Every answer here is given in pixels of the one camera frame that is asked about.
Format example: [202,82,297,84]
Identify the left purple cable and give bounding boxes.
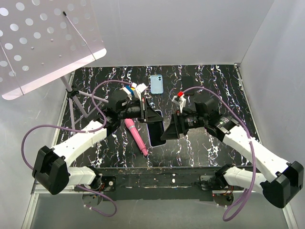
[21,80,134,217]

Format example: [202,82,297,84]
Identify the bare black phone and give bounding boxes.
[182,76,194,95]

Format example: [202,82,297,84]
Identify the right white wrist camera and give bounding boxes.
[172,92,186,113]

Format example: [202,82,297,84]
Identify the purple cable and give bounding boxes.
[21,80,134,217]
[182,86,257,222]

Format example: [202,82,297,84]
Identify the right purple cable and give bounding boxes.
[182,86,257,222]

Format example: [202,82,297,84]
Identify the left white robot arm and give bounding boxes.
[32,91,163,195]

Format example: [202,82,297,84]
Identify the perforated white music stand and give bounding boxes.
[0,0,110,134]

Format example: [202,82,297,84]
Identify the pink marker pen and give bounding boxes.
[124,119,148,156]

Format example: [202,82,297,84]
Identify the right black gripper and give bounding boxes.
[160,110,207,140]

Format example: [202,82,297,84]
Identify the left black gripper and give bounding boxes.
[118,98,163,123]

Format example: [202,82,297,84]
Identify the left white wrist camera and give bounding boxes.
[131,83,147,100]

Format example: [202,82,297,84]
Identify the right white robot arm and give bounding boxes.
[161,92,304,208]

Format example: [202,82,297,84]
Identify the white blue yellow toy blocks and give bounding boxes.
[122,85,133,98]

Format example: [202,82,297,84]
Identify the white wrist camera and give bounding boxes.
[172,92,186,113]
[131,83,147,100]

